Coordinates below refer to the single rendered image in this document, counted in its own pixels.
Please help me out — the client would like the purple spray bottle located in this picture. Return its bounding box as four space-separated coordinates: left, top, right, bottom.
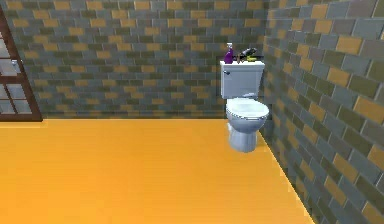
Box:
224 42 235 65

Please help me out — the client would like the white toilet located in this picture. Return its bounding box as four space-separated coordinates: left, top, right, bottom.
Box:
219 60 270 154

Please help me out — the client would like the brown framed glass door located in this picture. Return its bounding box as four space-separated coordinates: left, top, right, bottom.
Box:
0 7 44 123

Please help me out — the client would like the black and yellow object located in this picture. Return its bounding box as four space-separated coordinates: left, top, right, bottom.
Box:
236 47 259 64

